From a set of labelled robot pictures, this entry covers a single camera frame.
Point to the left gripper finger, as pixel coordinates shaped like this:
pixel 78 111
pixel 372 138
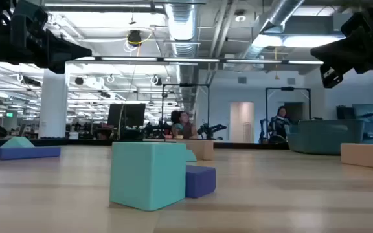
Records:
pixel 63 56
pixel 63 43

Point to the wooden rectangular block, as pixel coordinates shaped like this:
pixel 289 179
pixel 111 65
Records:
pixel 368 156

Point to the green exit sign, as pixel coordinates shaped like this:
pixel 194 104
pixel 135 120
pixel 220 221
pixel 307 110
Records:
pixel 9 114

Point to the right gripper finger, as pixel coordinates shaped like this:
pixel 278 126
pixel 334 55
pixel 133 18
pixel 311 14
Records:
pixel 338 59
pixel 338 45

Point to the round ceiling detector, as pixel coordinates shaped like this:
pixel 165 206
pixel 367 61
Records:
pixel 240 17

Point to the black monitor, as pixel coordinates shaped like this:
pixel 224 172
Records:
pixel 126 115

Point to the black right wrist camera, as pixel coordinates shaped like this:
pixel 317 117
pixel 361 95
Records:
pixel 332 77

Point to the grey monitor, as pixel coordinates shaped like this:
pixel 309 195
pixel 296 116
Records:
pixel 368 111

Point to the small teal block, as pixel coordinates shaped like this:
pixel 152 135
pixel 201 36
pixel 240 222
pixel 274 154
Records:
pixel 191 157

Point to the long LED light bar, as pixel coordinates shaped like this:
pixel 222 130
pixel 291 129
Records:
pixel 189 60

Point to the person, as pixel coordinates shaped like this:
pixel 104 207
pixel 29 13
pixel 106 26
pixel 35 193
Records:
pixel 183 124
pixel 281 124

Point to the black ceiling camera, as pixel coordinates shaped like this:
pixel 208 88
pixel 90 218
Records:
pixel 134 37

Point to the white door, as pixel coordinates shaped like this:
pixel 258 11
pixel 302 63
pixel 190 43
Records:
pixel 241 121

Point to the white square column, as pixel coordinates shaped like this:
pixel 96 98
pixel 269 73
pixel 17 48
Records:
pixel 53 103

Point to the grey wall vent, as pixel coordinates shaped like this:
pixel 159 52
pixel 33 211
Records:
pixel 291 81
pixel 242 80

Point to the purple rectangular block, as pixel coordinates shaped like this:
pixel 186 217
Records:
pixel 28 153
pixel 201 181

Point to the black background box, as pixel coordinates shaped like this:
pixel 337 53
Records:
pixel 345 112

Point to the wooden arch block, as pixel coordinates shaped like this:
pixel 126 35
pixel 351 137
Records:
pixel 202 149

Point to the teal cube block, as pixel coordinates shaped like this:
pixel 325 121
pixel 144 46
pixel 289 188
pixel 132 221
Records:
pixel 147 176

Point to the black table frame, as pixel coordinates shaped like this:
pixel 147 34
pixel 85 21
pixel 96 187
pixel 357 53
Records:
pixel 76 142

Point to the green blocks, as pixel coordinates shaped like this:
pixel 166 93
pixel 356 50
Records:
pixel 17 143

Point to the black gantry frame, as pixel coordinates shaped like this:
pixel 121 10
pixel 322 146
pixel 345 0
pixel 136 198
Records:
pixel 287 88
pixel 186 85

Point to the black background robot arm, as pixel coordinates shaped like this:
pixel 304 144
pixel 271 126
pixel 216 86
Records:
pixel 210 129
pixel 263 129

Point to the dark teal bin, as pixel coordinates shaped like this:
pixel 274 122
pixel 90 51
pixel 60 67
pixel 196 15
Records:
pixel 325 137

